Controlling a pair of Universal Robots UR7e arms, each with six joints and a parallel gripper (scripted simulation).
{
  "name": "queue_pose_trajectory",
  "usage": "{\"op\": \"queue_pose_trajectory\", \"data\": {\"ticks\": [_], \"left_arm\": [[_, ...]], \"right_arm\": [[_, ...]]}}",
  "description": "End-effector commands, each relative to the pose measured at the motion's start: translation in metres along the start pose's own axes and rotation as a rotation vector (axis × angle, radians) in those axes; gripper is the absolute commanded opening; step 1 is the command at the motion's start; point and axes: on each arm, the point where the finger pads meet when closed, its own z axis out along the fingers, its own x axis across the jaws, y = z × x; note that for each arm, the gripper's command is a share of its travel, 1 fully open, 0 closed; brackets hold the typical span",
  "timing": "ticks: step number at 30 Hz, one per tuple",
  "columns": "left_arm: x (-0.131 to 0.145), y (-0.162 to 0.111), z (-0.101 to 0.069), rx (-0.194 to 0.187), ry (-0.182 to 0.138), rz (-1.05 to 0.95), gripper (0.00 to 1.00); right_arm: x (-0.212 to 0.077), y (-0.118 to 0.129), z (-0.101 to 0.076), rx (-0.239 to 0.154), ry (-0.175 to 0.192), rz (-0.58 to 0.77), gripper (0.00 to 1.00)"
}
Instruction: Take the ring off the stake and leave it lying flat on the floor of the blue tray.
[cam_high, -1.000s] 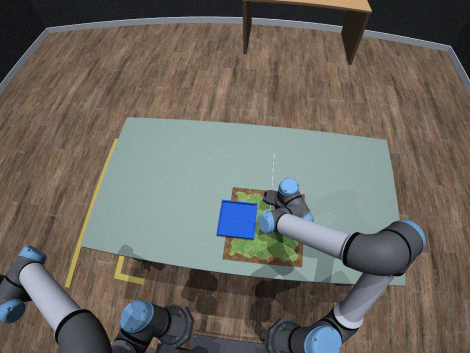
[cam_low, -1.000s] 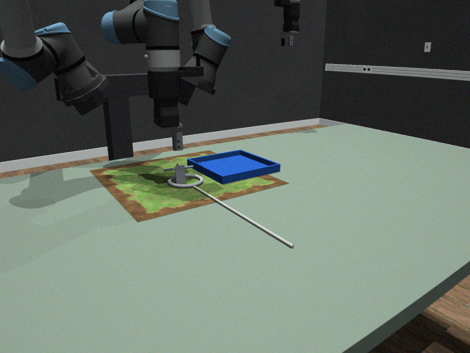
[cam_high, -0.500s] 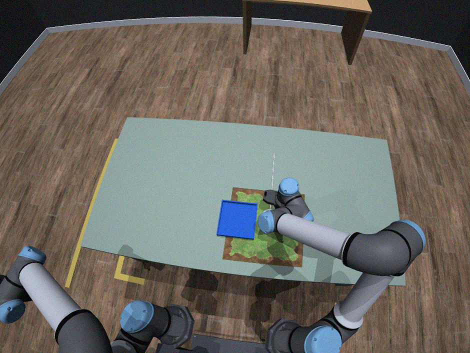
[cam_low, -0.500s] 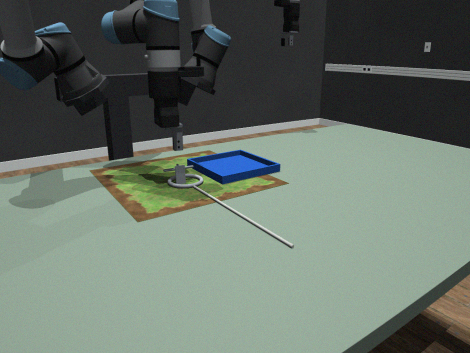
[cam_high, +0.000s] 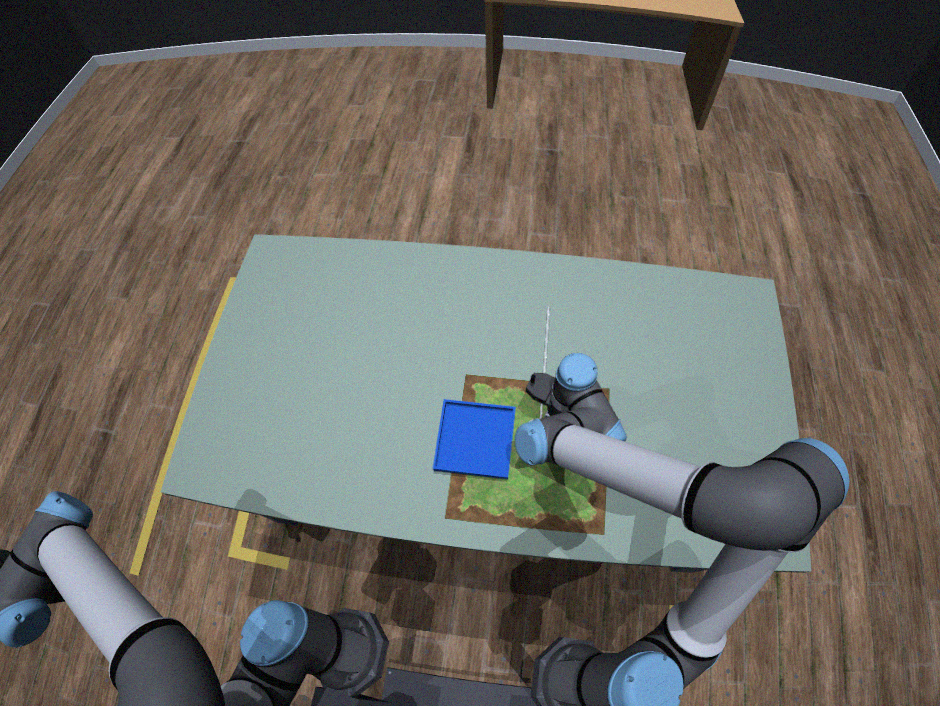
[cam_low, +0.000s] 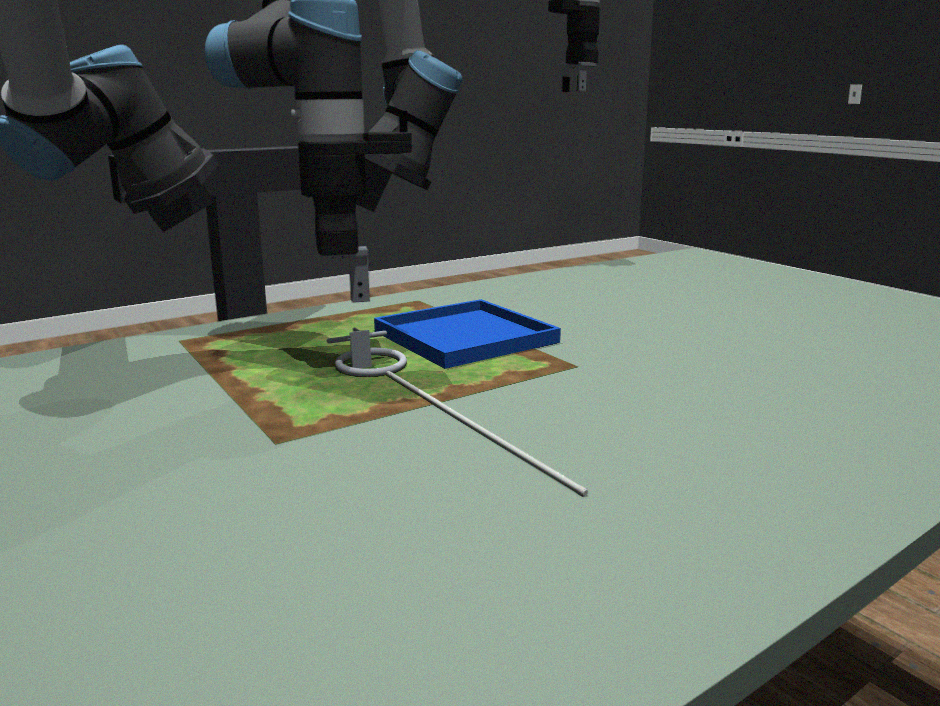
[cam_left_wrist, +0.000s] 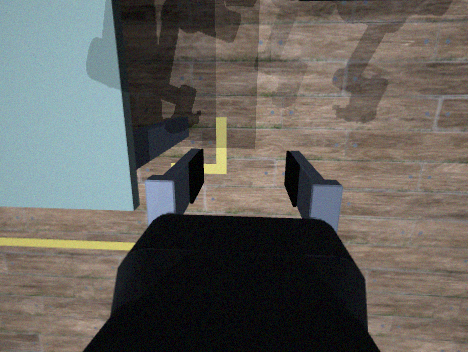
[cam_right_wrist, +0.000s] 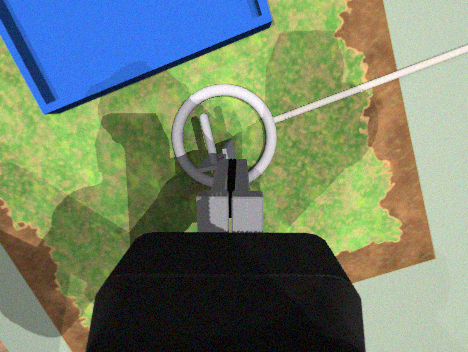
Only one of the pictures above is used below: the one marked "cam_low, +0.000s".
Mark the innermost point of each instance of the white ring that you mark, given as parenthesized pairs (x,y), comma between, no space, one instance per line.
(375,371)

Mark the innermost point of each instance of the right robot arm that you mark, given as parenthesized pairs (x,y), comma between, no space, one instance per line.
(51,125)

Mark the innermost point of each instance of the green grassy ground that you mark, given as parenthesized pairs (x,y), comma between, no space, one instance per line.
(284,376)

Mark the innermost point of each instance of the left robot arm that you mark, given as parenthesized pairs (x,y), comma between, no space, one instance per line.
(425,87)

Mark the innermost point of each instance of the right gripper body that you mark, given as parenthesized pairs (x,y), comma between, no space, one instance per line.
(332,165)

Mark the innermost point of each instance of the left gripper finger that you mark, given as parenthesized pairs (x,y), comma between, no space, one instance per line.
(581,78)
(565,79)

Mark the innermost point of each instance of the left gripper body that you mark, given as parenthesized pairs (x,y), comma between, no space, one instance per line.
(582,28)

